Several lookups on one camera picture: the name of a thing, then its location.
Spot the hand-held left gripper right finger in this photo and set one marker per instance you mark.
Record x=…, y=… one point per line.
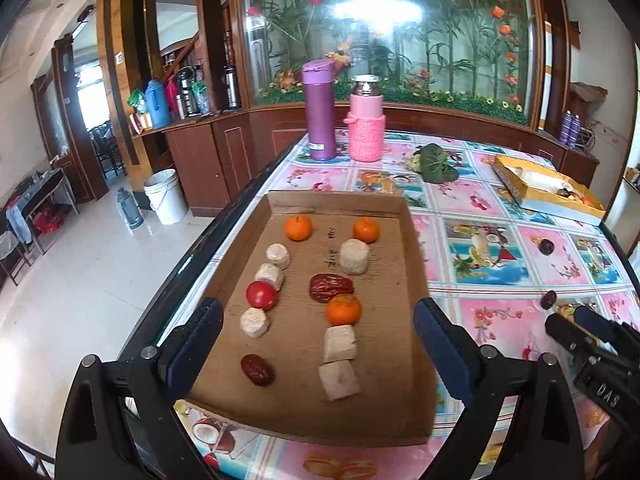
x=442, y=355

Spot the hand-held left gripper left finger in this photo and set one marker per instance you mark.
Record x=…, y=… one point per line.
x=192, y=355

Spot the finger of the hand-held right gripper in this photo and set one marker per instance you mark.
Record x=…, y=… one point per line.
x=570, y=337
x=600, y=324

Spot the small dark red date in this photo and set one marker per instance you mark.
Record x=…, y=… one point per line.
x=548, y=300

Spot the brown cardboard tray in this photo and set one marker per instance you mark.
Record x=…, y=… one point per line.
x=390, y=340

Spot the beige cake piece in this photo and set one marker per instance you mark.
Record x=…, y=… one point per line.
x=253, y=322

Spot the red tomato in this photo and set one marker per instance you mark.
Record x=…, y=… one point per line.
x=261, y=295

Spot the small orange mandarin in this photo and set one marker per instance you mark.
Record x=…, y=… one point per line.
x=366, y=230
x=298, y=227
x=343, y=309

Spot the large red date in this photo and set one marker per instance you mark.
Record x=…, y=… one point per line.
x=331, y=287

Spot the person's right hand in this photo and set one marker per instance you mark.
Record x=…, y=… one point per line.
x=600, y=442

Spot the dark plum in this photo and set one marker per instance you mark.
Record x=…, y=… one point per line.
x=546, y=246

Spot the colourful printed tablecloth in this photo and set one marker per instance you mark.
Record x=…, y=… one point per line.
x=500, y=270

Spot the orange fruit in yellow box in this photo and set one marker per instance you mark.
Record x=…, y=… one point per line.
x=586, y=201

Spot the large beige sugarcane piece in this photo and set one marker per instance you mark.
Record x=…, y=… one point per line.
x=354, y=256

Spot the dark fruit in yellow box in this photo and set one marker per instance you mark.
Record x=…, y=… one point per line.
x=565, y=192

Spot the yellow cardboard box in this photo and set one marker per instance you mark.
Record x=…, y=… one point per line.
x=535, y=182

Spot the grey water jug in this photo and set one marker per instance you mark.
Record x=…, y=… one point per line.
x=130, y=210

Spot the white plastic bucket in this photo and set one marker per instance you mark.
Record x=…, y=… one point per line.
x=166, y=197

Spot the green leafy vegetable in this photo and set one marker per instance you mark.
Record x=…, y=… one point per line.
x=432, y=165

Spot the brown wooden cabinet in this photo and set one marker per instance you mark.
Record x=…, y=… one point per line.
x=210, y=160

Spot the purple spray bottles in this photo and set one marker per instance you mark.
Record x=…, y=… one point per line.
x=571, y=129

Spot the red bag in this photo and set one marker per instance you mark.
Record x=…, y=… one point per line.
x=47, y=220

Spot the dark wooden chair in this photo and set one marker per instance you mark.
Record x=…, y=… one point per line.
x=105, y=150

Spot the black side table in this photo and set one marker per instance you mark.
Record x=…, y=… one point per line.
x=40, y=185

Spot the bottle with pink knitted sleeve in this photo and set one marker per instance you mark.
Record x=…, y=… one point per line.
x=366, y=130

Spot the blue thermos flask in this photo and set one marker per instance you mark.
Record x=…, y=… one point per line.
x=157, y=105

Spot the red thermos flask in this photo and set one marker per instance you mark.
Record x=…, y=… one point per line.
x=172, y=100

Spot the green plastic bag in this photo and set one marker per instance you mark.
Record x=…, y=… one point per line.
x=201, y=97

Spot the green snack packet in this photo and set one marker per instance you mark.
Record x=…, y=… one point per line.
x=137, y=102

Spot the black and steel thermos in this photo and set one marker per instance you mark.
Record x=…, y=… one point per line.
x=187, y=92

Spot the purple thermos bottle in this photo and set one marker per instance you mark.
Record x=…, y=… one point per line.
x=320, y=115

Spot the silver thermos flask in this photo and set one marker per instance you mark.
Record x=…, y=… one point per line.
x=230, y=87

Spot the glass panel with artificial flowers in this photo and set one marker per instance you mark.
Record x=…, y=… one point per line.
x=425, y=30

